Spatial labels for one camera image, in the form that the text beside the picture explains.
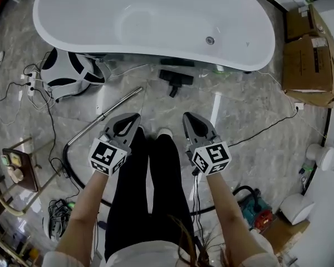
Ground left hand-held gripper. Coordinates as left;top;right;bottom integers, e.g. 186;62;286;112
89;113;141;177

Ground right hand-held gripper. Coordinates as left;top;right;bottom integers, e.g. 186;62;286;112
183;112;233;177

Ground silver metal vacuum tube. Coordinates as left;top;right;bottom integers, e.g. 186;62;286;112
67;87;144;147

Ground black vacuum floor nozzle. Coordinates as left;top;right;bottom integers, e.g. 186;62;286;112
159;69;195;98

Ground person's left forearm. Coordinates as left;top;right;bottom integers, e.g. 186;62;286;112
55;171;120;258

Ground person's right forearm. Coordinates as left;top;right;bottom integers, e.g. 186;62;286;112
204;174;264;240

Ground person's black trousers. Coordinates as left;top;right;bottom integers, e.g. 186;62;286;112
104;126;195;263

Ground white and black round device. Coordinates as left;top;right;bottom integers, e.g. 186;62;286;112
41;47;106;103

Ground teal and red power tool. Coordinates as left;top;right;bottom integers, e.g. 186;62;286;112
238;185;277;231

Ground pile of black adapters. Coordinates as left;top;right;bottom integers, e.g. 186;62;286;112
48;198;73;235

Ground white power strip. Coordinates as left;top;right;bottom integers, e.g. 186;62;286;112
27;72;37;97

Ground dark wooden tray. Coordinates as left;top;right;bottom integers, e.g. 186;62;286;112
2;147;39;193

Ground beige round soap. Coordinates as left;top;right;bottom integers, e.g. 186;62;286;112
7;167;24;184

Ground green and white bathtub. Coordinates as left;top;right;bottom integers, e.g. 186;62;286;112
32;0;276;72

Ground large cardboard box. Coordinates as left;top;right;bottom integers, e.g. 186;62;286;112
281;34;334;108

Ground white ceramic basin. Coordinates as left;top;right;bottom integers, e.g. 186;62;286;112
279;192;316;225

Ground white toilet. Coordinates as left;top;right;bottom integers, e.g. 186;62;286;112
306;142;334;172

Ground flat cardboard sheet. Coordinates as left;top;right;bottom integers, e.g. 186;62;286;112
263;217;311;257

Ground small cardboard box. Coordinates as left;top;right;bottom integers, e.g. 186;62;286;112
284;3;328;43

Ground black vacuum hose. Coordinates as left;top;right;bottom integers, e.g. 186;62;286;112
62;142;261;215

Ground black floor socket cable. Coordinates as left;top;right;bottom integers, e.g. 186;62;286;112
227;108;299;147

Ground black power strip cable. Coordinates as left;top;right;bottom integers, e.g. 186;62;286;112
22;64;81;197

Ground long white cable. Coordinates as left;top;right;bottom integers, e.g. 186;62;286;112
256;70;328;139

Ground gold metal rack frame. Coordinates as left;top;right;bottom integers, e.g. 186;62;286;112
0;136;61;217

